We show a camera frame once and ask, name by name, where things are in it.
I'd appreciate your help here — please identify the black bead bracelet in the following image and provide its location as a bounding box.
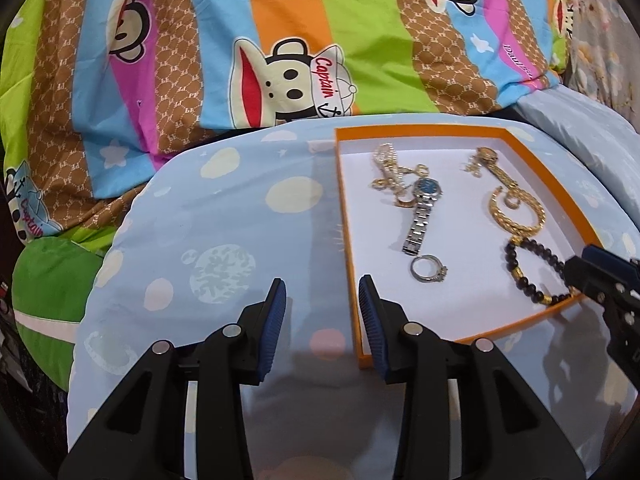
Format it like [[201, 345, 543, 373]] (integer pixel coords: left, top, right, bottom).
[[503, 235, 582, 308]]

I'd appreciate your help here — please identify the gold chain bangle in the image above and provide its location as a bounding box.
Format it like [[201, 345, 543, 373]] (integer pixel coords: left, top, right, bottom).
[[488, 186, 547, 237]]

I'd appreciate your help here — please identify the gold wristwatch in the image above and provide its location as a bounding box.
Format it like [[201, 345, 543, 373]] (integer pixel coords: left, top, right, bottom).
[[476, 146, 518, 188]]

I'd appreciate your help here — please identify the orange shallow cardboard box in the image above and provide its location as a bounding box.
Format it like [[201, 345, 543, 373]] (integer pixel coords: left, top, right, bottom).
[[335, 124, 600, 342]]

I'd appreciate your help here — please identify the silver ring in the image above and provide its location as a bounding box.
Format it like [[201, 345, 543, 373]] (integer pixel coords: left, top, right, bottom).
[[410, 253, 449, 284]]

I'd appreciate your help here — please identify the silver link wristwatch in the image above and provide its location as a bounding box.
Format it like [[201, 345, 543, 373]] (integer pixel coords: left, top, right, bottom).
[[402, 177, 442, 256]]

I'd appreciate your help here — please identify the white pearl bracelet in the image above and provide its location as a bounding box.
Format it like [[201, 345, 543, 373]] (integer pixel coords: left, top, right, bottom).
[[370, 142, 419, 198]]

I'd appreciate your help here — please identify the gold huggie earring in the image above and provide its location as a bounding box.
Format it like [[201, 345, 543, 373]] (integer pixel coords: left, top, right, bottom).
[[503, 190, 522, 210]]

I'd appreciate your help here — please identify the hoop earring with pink discs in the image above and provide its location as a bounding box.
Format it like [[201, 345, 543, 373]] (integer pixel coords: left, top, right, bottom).
[[463, 156, 483, 178]]

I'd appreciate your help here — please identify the gold hoop earring with pearl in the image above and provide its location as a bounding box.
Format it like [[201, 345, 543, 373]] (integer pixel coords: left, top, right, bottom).
[[394, 186, 416, 208]]

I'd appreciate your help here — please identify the pale blue pillow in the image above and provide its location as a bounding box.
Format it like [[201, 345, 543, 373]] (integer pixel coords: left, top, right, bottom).
[[514, 86, 639, 210]]

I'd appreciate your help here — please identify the green cushion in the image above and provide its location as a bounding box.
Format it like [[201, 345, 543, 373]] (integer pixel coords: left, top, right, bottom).
[[12, 237, 103, 391]]

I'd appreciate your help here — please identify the grey floral fabric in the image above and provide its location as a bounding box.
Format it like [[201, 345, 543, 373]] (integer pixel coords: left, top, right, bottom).
[[564, 0, 639, 128]]

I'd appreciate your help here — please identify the colourful monkey print quilt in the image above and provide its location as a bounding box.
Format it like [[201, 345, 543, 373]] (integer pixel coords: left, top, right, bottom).
[[1, 0, 574, 247]]

